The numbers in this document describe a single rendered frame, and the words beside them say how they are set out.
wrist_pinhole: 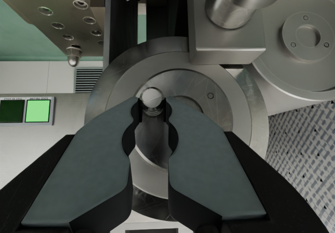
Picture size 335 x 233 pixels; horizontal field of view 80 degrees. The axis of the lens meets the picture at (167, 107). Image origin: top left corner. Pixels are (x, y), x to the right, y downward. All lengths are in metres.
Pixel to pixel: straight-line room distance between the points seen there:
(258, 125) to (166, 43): 0.10
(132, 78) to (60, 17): 0.31
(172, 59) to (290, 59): 0.11
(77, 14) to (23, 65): 3.18
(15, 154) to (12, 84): 3.02
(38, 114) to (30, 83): 2.90
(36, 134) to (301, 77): 0.52
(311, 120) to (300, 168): 0.07
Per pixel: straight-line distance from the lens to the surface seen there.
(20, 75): 3.57
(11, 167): 0.59
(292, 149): 0.35
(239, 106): 0.17
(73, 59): 0.55
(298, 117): 0.33
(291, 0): 0.25
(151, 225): 0.53
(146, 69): 0.16
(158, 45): 0.18
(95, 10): 0.39
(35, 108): 0.57
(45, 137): 0.56
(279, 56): 0.21
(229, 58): 0.16
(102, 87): 0.17
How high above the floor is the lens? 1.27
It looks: 10 degrees down
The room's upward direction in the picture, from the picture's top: 179 degrees clockwise
